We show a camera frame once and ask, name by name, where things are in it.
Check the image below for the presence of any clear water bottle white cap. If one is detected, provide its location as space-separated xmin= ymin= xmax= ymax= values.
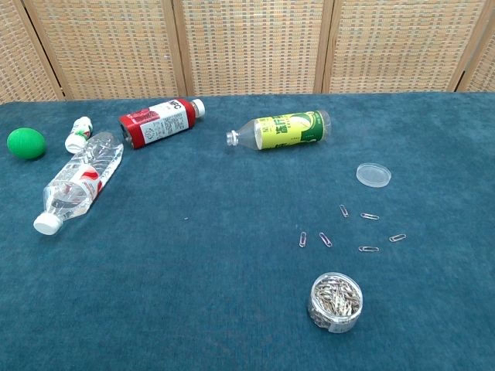
xmin=32 ymin=131 xmax=125 ymax=236

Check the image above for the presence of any green ball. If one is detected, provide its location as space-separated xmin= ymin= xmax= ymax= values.
xmin=6 ymin=128 xmax=48 ymax=160

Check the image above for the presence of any woven bamboo folding screen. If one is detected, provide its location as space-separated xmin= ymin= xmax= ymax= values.
xmin=0 ymin=0 xmax=495 ymax=104

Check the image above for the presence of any blue carpet table cloth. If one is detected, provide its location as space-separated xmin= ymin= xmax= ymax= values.
xmin=0 ymin=91 xmax=495 ymax=371

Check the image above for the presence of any small white yogurt bottle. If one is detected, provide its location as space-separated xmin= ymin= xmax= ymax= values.
xmin=64 ymin=117 xmax=94 ymax=153

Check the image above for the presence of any clear round plastic lid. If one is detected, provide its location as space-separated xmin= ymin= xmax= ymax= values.
xmin=356 ymin=162 xmax=392 ymax=189

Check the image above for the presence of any red juice bottle white cap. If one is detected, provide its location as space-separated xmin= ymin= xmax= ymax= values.
xmin=118 ymin=97 xmax=206 ymax=149

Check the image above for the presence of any open bottle yellow-green label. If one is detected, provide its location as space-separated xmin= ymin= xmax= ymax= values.
xmin=225 ymin=109 xmax=333 ymax=151

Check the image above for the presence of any small round container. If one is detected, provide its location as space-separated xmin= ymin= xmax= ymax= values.
xmin=307 ymin=271 xmax=365 ymax=335

